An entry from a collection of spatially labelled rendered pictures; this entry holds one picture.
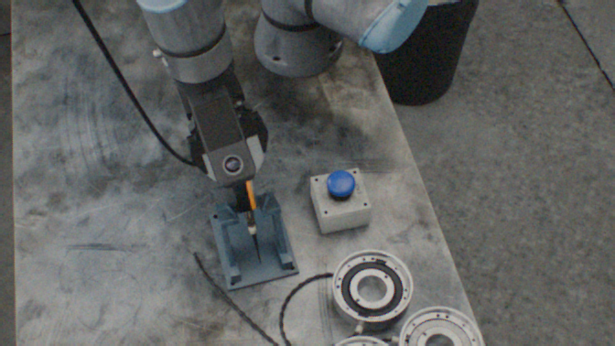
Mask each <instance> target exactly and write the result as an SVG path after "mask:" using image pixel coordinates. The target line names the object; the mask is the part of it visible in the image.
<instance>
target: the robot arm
mask: <svg viewBox="0 0 615 346"><path fill-rule="evenodd" d="M223 1H224V0H136V2H137V3H138V4H139V5H140V7H141V10H142V12H143V15H144V17H145V19H146V23H147V26H148V28H149V31H150V33H151V35H152V38H153V40H154V42H155V44H156V47H157V49H156V50H154V51H153V55H154V58H155V59H162V61H163V63H164V66H165V68H166V70H167V73H168V74H169V76H170V78H171V80H172V81H173V83H174V84H176V86H177V89H178V94H179V97H180V99H181V101H182V104H183V106H184V109H185V112H186V115H187V117H188V119H189V121H190V120H191V122H190V124H189V125H188V127H189V132H190V133H191V134H192V135H189V136H187V138H186V139H188V143H187V148H188V149H189V153H190V156H191V158H192V162H193V163H194V164H195V166H196V167H198V168H199V169H200V170H201V171H202V172H203V173H204V174H205V175H208V176H209V177H210V178H212V179H213V180H215V181H217V183H218V184H219V185H220V186H221V187H223V188H231V187H233V186H236V185H239V184H242V183H244V182H246V181H249V180H251V179H254V177H256V175H257V173H258V172H259V170H260V168H261V166H262V165H263V161H264V154H265V153H266V149H267V142H268V131H267V128H266V126H265V123H264V120H263V118H262V117H261V116H260V114H259V112H258V111H256V112H254V109H253V107H252V106H251V104H250V103H245V102H244V100H245V98H244V94H243V90H242V87H241V85H240V83H239V82H238V79H237V77H236V75H235V72H234V60H233V55H232V54H233V49H232V42H231V39H230V35H229V32H228V28H227V26H226V22H225V20H224V17H223V13H222V10H221V3H222V2H223ZM428 2H429V0H261V8H262V12H261V15H260V17H259V20H258V23H257V26H256V29H255V32H254V49H255V54H256V56H257V58H258V59H259V60H260V62H261V64H262V65H263V66H264V67H265V68H266V69H268V70H270V71H271V72H273V73H276V74H278V75H281V76H285V77H289V78H306V77H312V76H316V75H319V74H320V73H323V72H325V71H326V70H329V69H330V68H331V67H332V66H334V64H335V63H337V61H338V60H339V59H340V56H341V54H342V51H343V45H344V37H346V38H349V39H351V40H353V41H355V42H357V43H358V44H359V46H361V47H366V48H368V49H372V50H374V51H376V52H379V53H387V52H390V51H392V50H394V49H396V48H397V47H399V46H400V45H401V44H402V43H403V42H404V41H405V40H407V39H408V37H409V36H410V35H411V34H412V32H413V31H414V30H415V28H416V26H417V25H418V23H419V21H420V20H421V18H422V16H423V14H424V13H425V11H426V8H427V5H428Z"/></svg>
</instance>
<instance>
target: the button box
mask: <svg viewBox="0 0 615 346"><path fill-rule="evenodd" d="M346 171H347V172H349V173H351V174H352V175H353V177H354V179H355V188H354V190H353V191H352V193H351V194H350V195H348V196H345V197H338V196H335V195H333V194H330V193H329V191H328V189H327V186H326V180H327V177H328V176H329V175H330V174H331V173H330V174H326V175H321V176H316V177H312V178H311V197H312V200H313V203H314V207H315V210H316V214H317V216H318V223H319V227H320V230H321V233H322V234H325V233H330V232H338V231H343V230H348V229H352V228H357V227H362V226H366V225H370V220H371V210H372V206H371V203H370V201H369V198H368V195H367V192H366V188H365V186H364V184H363V181H362V178H361V173H359V170H358V169H357V168H355V169H351V170H346Z"/></svg>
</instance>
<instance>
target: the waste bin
mask: <svg viewBox="0 0 615 346"><path fill-rule="evenodd" d="M479 3H480V0H451V1H447V2H442V3H428V5H427V8H426V11H425V13H424V14H423V16H422V18H421V20H420V21H419V23H418V25H417V26H416V28H415V30H414V31H413V32H412V34H411V35H410V36H409V37H408V39H407V40H405V41H404V42H403V43H402V44H401V45H400V46H399V47H397V48H396V49H394V50H392V51H390V52H387V53H379V52H376V51H374V50H372V54H373V56H374V58H375V62H376V64H377V67H378V70H379V72H380V74H381V76H382V79H383V83H384V86H385V88H386V90H387V92H388V95H389V97H390V101H391V103H398V104H402V105H421V104H426V103H432V102H434V101H436V100H438V99H439V98H441V97H442V96H443V95H444V94H445V93H446V92H447V91H448V90H449V88H450V86H451V83H452V81H453V77H454V74H455V71H456V68H457V66H458V63H459V57H460V54H461V51H462V49H463V46H464V43H465V40H466V36H467V34H468V31H469V26H470V24H471V23H472V20H473V19H474V16H475V14H476V11H477V8H478V6H479Z"/></svg>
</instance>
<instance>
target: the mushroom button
mask: <svg viewBox="0 0 615 346"><path fill-rule="evenodd" d="M326 186H327V189H328V191H329V193H330V194H333V195H335V196H338V197H345V196H348V195H350V194H351V193H352V191H353V190H354V188H355V179H354V177H353V175H352V174H351V173H349V172H347V171H344V170H339V171H335V172H333V173H331V174H330V175H329V176H328V177H327V180H326Z"/></svg>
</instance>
